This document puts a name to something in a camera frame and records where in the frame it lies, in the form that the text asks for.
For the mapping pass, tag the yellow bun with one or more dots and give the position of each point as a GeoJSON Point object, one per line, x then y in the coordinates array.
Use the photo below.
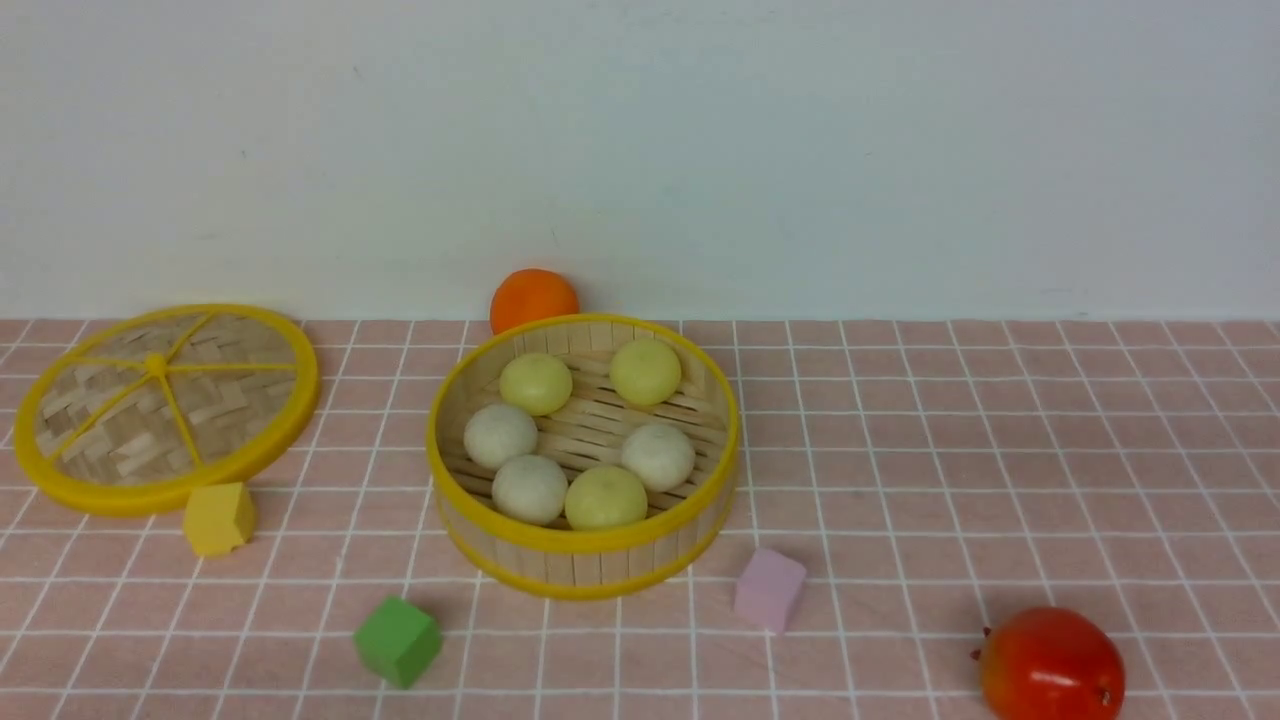
{"type": "Point", "coordinates": [603, 497]}
{"type": "Point", "coordinates": [540, 384]}
{"type": "Point", "coordinates": [645, 372]}

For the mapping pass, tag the white bun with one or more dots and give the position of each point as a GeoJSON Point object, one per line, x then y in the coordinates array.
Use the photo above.
{"type": "Point", "coordinates": [660, 455]}
{"type": "Point", "coordinates": [498, 432]}

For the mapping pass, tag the bamboo steamer tray yellow rim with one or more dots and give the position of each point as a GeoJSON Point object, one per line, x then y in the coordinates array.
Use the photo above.
{"type": "Point", "coordinates": [556, 561]}

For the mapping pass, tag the bamboo steamer lid yellow rim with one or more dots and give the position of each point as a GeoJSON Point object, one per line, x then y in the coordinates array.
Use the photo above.
{"type": "Point", "coordinates": [133, 418]}

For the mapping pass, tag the orange fruit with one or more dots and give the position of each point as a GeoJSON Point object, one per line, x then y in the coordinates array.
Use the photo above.
{"type": "Point", "coordinates": [530, 295]}

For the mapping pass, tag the pink foam cube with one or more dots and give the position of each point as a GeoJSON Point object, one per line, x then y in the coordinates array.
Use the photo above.
{"type": "Point", "coordinates": [768, 589]}

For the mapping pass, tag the pink grid tablecloth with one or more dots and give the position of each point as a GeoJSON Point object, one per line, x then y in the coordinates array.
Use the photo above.
{"type": "Point", "coordinates": [932, 478]}

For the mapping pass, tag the green foam cube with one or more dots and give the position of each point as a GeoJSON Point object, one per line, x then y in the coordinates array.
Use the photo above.
{"type": "Point", "coordinates": [398, 642]}

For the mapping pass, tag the yellow foam block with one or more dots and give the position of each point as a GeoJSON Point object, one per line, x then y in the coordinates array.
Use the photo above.
{"type": "Point", "coordinates": [219, 519]}

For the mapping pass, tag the red tomato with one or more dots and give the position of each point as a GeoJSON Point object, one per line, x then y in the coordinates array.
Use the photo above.
{"type": "Point", "coordinates": [1046, 662]}

